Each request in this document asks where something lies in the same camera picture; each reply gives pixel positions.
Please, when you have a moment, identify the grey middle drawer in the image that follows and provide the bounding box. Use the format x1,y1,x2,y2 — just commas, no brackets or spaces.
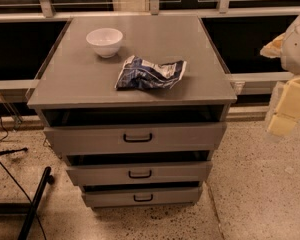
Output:
67,161,212,186

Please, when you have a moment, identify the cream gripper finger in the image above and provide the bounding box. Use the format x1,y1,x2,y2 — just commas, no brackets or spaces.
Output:
260,33,285,59
266,76,300,137

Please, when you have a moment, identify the grey bottom drawer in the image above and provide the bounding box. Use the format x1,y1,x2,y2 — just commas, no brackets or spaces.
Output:
82,187,202,208

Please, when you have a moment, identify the crumpled blue white bag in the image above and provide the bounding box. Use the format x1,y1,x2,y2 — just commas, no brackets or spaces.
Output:
115,55,187,90

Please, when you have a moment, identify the metal window railing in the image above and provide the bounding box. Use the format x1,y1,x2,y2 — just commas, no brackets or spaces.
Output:
0,0,300,97

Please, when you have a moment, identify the white bowl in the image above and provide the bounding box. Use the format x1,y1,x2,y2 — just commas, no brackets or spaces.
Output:
86,28,123,58

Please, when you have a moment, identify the black metal stand leg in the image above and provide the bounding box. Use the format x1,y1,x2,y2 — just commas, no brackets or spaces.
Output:
0,167,54,240

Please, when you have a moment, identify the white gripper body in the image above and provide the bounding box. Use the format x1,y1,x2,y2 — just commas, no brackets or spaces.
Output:
281,14,300,75

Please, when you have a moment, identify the grey drawer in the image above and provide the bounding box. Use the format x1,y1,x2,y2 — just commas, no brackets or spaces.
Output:
67,161,212,186
82,187,202,208
44,122,226,155

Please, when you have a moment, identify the grey top drawer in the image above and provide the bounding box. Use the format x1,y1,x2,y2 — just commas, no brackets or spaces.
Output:
44,122,226,155

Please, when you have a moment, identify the grey drawer cabinet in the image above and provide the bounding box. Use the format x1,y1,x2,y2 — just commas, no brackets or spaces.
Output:
28,16,236,208

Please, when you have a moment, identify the black floor cable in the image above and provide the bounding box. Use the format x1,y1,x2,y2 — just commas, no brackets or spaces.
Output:
0,115,48,240

